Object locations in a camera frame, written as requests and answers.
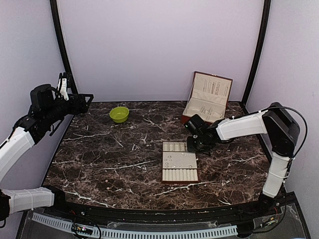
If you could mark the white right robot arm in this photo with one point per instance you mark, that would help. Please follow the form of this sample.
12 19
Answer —
275 121

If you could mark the green plastic bowl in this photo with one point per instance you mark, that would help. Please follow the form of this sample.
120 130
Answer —
119 114

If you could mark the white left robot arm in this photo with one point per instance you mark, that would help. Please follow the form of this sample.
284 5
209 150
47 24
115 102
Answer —
49 107

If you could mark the white slotted cable duct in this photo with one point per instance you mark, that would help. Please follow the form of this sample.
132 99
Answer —
135 231

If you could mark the red wooden jewelry box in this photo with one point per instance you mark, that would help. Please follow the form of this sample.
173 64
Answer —
208 97

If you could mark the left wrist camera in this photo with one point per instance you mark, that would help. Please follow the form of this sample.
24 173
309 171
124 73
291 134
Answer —
63 85

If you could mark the black left frame post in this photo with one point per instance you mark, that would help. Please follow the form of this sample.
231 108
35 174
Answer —
62 47

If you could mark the black right frame post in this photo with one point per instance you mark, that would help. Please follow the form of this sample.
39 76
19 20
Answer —
258 52

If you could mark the black front table rail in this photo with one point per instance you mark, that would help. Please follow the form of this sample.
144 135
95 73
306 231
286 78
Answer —
239 213

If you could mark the black frame post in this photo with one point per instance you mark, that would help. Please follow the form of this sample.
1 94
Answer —
258 52
62 47

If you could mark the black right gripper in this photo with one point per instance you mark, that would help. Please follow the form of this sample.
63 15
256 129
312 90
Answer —
191 148

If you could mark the beige jewelry tray insert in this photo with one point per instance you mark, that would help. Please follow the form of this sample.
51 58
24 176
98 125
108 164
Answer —
178 164

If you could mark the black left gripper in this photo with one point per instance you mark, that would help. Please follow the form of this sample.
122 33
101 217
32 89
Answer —
82 108

